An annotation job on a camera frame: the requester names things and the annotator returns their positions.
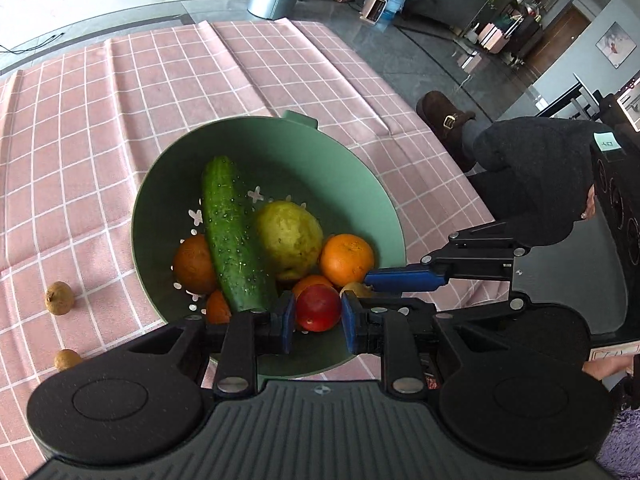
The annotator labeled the brown longan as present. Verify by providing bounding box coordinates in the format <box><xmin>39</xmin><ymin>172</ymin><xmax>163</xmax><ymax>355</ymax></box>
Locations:
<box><xmin>339</xmin><ymin>281</ymin><xmax>375</xmax><ymax>301</ymax></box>

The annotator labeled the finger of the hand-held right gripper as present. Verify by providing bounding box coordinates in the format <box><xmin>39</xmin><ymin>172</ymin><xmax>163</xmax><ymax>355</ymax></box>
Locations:
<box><xmin>364</xmin><ymin>217</ymin><xmax>533</xmax><ymax>293</ymax></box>
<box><xmin>367</xmin><ymin>294</ymin><xmax>532</xmax><ymax>322</ymax></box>

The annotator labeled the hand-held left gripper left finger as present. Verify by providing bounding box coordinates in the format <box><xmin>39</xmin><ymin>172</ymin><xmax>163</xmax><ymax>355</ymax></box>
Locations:
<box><xmin>127</xmin><ymin>290</ymin><xmax>297</xmax><ymax>395</ymax></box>

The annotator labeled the person's dark trouser leg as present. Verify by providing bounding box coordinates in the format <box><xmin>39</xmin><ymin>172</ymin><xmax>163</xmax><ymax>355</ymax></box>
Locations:
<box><xmin>462</xmin><ymin>116</ymin><xmax>598</xmax><ymax>248</ymax></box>

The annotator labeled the green colander bowl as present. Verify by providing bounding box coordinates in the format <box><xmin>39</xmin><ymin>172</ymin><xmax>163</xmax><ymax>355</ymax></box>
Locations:
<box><xmin>131</xmin><ymin>110</ymin><xmax>407</xmax><ymax>380</ymax></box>

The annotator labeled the red apple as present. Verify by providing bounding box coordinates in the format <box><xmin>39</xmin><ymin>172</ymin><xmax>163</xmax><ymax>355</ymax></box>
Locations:
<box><xmin>296</xmin><ymin>284</ymin><xmax>343</xmax><ymax>332</ymax></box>

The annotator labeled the orange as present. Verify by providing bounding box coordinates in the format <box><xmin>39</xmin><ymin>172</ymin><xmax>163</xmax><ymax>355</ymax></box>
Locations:
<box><xmin>173</xmin><ymin>234</ymin><xmax>219</xmax><ymax>295</ymax></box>
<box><xmin>319</xmin><ymin>234</ymin><xmax>375</xmax><ymax>288</ymax></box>
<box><xmin>205</xmin><ymin>289</ymin><xmax>233</xmax><ymax>325</ymax></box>
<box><xmin>291</xmin><ymin>274</ymin><xmax>335</xmax><ymax>301</ymax></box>

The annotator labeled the brown kiwi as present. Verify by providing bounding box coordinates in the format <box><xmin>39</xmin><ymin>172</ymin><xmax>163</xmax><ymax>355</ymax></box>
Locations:
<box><xmin>45</xmin><ymin>281</ymin><xmax>76</xmax><ymax>316</ymax></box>
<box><xmin>54</xmin><ymin>349</ymin><xmax>83</xmax><ymax>372</ymax></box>

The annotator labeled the wooden door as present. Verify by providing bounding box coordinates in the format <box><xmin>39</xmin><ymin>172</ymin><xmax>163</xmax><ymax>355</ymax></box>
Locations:
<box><xmin>522</xmin><ymin>7</ymin><xmax>593</xmax><ymax>73</ymax></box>

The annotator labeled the brown kiwi upper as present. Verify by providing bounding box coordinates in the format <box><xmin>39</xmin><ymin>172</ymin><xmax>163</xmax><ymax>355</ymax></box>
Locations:
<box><xmin>45</xmin><ymin>281</ymin><xmax>76</xmax><ymax>316</ymax></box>

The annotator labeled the person's right hand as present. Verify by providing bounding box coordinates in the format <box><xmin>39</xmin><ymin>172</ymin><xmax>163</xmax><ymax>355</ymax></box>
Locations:
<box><xmin>581</xmin><ymin>357</ymin><xmax>640</xmax><ymax>386</ymax></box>

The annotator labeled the black cable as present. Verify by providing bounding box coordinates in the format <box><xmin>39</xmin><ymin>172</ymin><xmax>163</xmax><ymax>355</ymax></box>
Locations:
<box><xmin>0</xmin><ymin>30</ymin><xmax>66</xmax><ymax>55</ymax></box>

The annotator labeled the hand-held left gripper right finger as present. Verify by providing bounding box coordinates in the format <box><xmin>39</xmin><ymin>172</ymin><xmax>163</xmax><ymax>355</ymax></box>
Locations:
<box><xmin>341</xmin><ymin>290</ymin><xmax>453</xmax><ymax>395</ymax></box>

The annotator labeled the framed wall picture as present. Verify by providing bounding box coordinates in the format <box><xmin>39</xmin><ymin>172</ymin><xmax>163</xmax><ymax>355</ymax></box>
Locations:
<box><xmin>596</xmin><ymin>23</ymin><xmax>632</xmax><ymax>68</ymax></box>

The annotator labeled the brown kiwi lower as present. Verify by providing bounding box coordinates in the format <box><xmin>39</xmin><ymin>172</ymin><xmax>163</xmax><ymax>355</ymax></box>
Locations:
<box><xmin>54</xmin><ymin>349</ymin><xmax>83</xmax><ymax>372</ymax></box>

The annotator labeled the person's brown shoe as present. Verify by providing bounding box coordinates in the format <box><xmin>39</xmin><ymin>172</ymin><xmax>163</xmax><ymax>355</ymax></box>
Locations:
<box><xmin>416</xmin><ymin>91</ymin><xmax>477</xmax><ymax>173</ymax></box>

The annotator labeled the green cucumber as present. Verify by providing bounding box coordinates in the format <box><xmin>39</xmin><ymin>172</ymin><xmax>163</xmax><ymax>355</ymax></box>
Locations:
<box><xmin>201</xmin><ymin>156</ymin><xmax>278</xmax><ymax>314</ymax></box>

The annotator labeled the pink suitcase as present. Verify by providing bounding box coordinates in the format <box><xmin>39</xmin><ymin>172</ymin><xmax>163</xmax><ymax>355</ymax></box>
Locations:
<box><xmin>477</xmin><ymin>22</ymin><xmax>516</xmax><ymax>53</ymax></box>

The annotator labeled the yellow-green pear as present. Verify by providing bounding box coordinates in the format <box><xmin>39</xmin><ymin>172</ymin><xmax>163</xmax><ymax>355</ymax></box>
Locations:
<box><xmin>254</xmin><ymin>200</ymin><xmax>325</xmax><ymax>282</ymax></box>

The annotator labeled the pink checked tablecloth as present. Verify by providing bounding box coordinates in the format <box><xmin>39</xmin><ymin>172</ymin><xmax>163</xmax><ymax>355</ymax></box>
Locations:
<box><xmin>0</xmin><ymin>19</ymin><xmax>497</xmax><ymax>480</ymax></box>

